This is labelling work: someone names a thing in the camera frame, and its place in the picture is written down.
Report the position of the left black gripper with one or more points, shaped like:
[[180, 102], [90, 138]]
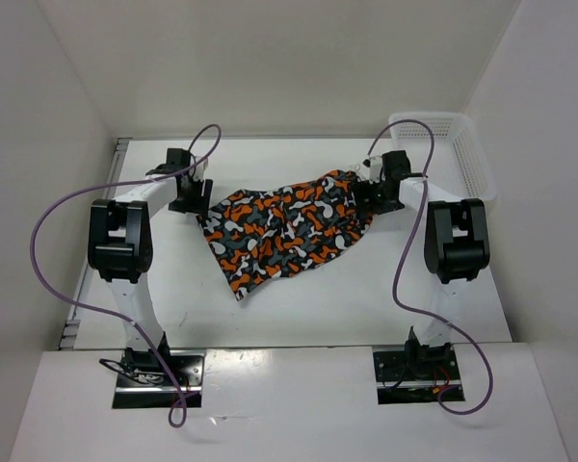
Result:
[[200, 204]]

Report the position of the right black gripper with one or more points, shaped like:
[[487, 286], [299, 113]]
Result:
[[364, 190]]

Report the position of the orange black camouflage shorts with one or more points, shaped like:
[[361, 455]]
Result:
[[257, 236]]

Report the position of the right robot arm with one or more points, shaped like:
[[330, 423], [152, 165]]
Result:
[[455, 247]]

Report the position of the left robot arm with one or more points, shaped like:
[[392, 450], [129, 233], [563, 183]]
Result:
[[120, 249]]

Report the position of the white perforated plastic basket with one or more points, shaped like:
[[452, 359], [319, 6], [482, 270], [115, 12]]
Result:
[[446, 144]]

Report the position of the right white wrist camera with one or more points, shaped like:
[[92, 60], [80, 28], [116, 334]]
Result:
[[374, 166]]

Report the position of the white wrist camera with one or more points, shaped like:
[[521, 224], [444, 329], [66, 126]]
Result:
[[195, 174], [374, 166]]

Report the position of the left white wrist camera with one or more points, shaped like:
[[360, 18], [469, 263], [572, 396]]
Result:
[[195, 174]]

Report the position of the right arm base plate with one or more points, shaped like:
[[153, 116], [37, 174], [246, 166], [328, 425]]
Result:
[[399, 382]]

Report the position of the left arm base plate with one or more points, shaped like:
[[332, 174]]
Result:
[[142, 390]]

